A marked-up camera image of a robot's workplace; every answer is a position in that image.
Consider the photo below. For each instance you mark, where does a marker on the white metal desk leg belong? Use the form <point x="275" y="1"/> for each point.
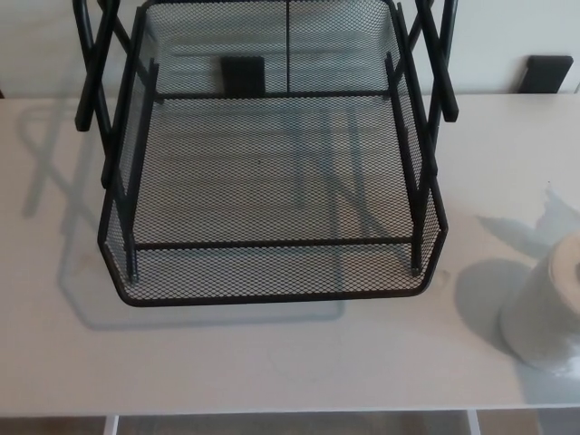
<point x="111" y="426"/>
<point x="473" y="423"/>

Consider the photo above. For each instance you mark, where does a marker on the white toilet paper roll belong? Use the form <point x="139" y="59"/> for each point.
<point x="539" y="312"/>

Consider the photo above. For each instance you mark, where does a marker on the black mesh file tray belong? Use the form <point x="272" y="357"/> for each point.
<point x="272" y="296"/>

